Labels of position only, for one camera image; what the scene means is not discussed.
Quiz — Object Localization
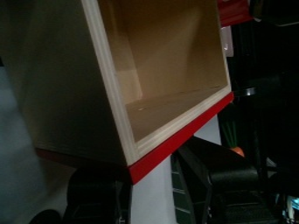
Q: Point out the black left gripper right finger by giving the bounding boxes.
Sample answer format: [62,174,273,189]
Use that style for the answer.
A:
[176,136,283,224]

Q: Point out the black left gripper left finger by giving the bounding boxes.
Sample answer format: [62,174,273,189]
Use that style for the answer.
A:
[62,165,133,224]

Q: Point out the wooden drawer box red trim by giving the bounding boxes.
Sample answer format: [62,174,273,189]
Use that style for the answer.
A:
[0,0,236,186]

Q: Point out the orange toy carrot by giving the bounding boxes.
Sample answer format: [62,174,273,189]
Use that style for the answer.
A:
[221,118,247,158]

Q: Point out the red plastic toy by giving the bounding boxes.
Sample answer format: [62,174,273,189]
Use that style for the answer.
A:
[216,0,255,28]

